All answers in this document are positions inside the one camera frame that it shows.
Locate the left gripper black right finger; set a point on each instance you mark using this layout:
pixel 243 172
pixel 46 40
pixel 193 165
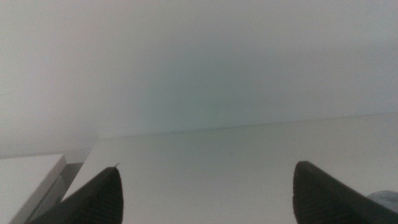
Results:
pixel 320 199

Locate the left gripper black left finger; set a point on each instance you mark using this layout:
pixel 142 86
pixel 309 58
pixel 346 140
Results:
pixel 96 199

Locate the round grey cup mat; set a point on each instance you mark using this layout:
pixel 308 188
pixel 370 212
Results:
pixel 385 199

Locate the white side table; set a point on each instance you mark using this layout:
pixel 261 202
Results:
pixel 28 177

